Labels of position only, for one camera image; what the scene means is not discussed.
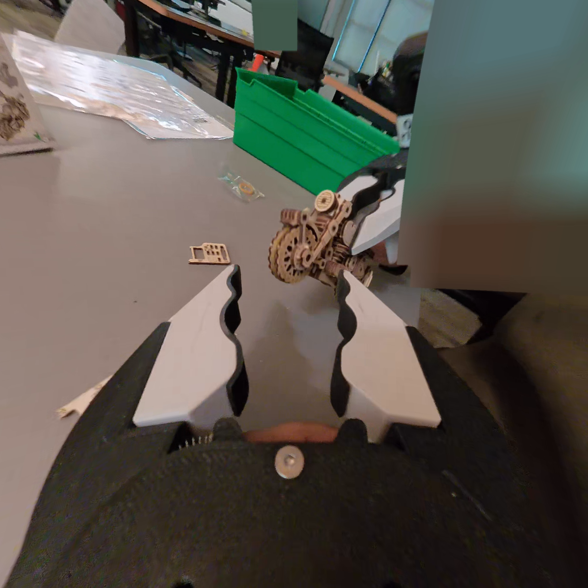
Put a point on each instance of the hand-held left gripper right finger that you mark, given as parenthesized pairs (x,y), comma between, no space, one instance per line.
(386,363)

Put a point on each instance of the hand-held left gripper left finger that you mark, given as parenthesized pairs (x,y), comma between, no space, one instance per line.
(193,358)

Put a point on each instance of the wooden motorcycle model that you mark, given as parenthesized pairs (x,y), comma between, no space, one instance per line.
(326,201)

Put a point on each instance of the instruction booklet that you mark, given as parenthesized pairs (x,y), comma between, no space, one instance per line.
(18,115)

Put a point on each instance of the white paper strip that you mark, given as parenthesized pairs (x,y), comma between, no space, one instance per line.
(82,398)

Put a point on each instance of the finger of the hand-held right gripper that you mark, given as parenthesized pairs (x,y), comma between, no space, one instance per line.
(383,225)
(358,190)

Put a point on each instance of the person's left hand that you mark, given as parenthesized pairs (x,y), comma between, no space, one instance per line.
(294,432)

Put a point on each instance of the green plastic bin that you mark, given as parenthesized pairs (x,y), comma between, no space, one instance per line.
(285,133)

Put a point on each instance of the wooden top workbench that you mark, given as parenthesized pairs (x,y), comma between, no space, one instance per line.
(363,99)
(193,18)

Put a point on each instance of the clear bag of rubber bands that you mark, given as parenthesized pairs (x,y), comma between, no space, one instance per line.
(239,183)

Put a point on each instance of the small slotted wooden part frame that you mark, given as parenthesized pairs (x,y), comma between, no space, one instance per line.
(209,262)

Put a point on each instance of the person's brown trousers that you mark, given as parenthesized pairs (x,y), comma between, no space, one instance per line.
(542,436)

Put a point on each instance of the grey desk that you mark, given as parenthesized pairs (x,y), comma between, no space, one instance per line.
(92,275)

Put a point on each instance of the white panel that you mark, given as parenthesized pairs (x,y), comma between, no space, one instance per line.
(92,27)

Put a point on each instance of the orange cone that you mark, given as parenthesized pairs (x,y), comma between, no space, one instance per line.
(258,64)

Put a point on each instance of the large clear plastic bag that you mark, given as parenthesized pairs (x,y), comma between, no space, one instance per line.
(92,82)

